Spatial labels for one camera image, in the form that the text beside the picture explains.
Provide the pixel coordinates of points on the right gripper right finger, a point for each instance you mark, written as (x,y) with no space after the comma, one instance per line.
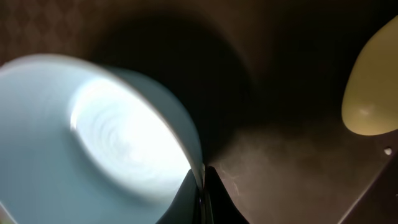
(219,207)

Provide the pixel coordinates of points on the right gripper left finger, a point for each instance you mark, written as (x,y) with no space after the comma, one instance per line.
(185,208)

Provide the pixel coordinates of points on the light blue rice bowl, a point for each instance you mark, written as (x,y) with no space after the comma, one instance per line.
(86,143)

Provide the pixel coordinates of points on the yellow plastic spoon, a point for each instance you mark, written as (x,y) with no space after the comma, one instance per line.
(369,104)

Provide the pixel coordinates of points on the dark brown serving tray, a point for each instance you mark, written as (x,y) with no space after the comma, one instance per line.
(263,81)

